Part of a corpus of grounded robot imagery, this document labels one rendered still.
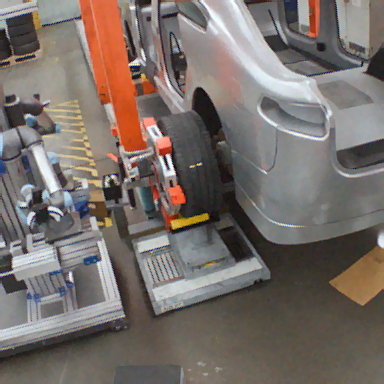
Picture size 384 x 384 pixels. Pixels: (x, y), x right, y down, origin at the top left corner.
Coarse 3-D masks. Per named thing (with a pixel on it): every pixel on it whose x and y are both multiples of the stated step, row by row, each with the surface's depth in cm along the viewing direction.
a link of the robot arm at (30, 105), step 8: (24, 96) 260; (24, 104) 257; (32, 104) 260; (40, 104) 266; (24, 112) 260; (32, 112) 263; (40, 112) 268; (40, 120) 278; (48, 120) 283; (48, 128) 291; (56, 128) 297
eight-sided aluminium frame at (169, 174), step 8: (152, 128) 277; (152, 136) 266; (160, 136) 265; (152, 160) 305; (160, 160) 258; (168, 160) 258; (168, 176) 256; (168, 184) 259; (176, 184) 260; (160, 192) 305; (168, 200) 267; (168, 208) 279; (176, 208) 270
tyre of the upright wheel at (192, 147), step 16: (192, 112) 275; (160, 128) 280; (176, 128) 262; (192, 128) 261; (176, 144) 255; (192, 144) 256; (208, 144) 258; (176, 160) 255; (192, 160) 255; (208, 160) 257; (192, 176) 256; (208, 176) 258; (192, 192) 259; (208, 192) 263; (192, 208) 268; (208, 208) 275
